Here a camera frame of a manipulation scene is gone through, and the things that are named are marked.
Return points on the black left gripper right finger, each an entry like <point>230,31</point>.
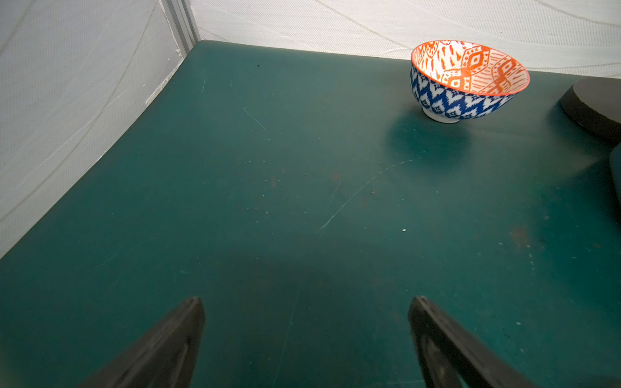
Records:
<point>450,356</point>

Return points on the teal plastic storage box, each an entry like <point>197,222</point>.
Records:
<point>615,165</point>

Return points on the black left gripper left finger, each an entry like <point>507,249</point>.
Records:
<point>164,357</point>

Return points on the orange and blue patterned bowl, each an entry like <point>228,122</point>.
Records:
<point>455,80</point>

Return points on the copper mug tree stand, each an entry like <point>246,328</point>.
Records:
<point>594,104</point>

